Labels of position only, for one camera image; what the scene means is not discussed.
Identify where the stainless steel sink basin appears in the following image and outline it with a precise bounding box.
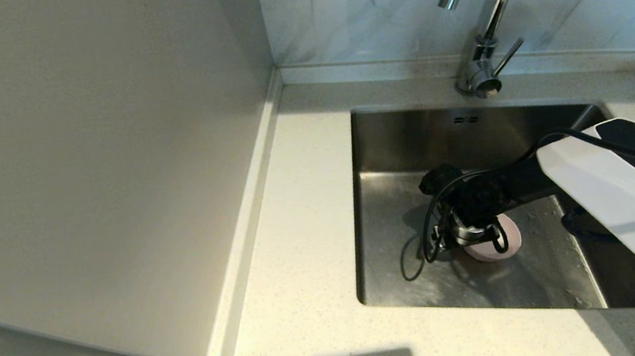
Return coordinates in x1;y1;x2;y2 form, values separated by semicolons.
331;71;635;356

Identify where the tall grey cabinet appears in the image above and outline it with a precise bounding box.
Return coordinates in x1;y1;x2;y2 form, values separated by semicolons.
0;0;321;356

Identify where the chrome faucet lever handle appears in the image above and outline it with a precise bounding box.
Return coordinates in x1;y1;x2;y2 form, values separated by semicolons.
488;38;529;78

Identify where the chrome gooseneck faucet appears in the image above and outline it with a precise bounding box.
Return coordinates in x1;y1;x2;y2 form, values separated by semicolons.
437;0;554;104

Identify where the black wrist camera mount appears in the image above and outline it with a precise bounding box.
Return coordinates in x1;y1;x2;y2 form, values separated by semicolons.
417;162;466;198

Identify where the pink plastic bowl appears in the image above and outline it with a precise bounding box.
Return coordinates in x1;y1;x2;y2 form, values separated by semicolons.
459;211;525;266

